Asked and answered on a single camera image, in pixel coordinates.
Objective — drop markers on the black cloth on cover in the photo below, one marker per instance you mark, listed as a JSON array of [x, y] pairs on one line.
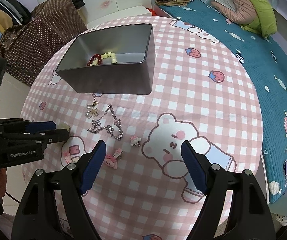
[[78, 3]]

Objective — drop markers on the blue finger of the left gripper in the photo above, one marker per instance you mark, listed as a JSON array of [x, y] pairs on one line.
[[54, 135], [36, 127]]

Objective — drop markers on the grey metal tin box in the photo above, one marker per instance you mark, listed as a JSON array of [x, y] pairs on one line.
[[115, 60]]

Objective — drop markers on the pink bunny charm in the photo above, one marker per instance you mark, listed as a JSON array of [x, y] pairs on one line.
[[111, 161]]

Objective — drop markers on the pink bear charm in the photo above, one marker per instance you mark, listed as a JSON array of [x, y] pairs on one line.
[[67, 157]]

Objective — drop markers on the teal candy print mattress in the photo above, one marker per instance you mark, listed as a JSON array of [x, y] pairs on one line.
[[266, 64]]

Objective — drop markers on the brown dotted fabric cover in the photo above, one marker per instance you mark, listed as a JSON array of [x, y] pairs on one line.
[[28, 47]]

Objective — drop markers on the pink bow hair clip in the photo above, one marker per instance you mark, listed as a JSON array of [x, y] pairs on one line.
[[135, 141]]

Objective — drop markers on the green blanket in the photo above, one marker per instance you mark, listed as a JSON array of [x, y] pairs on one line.
[[264, 23]]

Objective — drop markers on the pearl charm earring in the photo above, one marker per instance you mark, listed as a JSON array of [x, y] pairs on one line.
[[91, 109]]

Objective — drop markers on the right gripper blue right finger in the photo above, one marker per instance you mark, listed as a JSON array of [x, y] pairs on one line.
[[196, 176]]

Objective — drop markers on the small pink charm clip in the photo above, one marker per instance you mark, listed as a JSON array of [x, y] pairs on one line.
[[118, 154]]

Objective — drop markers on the pink quilted jacket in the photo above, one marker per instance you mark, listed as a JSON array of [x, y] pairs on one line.
[[245, 12]]

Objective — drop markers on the pink checkered bear tablecloth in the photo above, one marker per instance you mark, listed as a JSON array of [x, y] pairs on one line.
[[200, 93]]

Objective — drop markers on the hanging clothes row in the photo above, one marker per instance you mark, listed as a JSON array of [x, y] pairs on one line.
[[12, 13]]

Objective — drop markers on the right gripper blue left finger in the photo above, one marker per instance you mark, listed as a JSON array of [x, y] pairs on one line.
[[93, 163]]

